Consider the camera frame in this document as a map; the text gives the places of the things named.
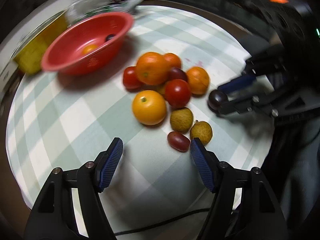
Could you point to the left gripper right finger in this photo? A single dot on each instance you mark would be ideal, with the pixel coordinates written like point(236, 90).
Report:
point(219, 178)

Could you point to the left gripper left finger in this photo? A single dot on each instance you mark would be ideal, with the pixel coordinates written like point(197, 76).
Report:
point(91, 179)

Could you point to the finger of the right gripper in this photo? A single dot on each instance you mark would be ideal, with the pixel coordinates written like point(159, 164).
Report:
point(236, 84)
point(260, 103)

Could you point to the red grape tomato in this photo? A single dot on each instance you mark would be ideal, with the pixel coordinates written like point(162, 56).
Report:
point(178, 141)

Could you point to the smooth yellow orange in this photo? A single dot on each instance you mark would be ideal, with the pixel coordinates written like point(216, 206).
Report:
point(149, 107)

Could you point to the green checkered tablecloth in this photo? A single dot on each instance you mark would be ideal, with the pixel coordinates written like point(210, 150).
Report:
point(63, 121)

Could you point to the red plastic colander bowl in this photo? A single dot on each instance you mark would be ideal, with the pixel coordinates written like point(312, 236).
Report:
point(64, 54)

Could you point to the gold foil bowl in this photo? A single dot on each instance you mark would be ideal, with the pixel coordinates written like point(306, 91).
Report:
point(29, 53)

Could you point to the pile of dark cherries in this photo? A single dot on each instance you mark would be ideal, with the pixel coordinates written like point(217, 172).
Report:
point(116, 2)

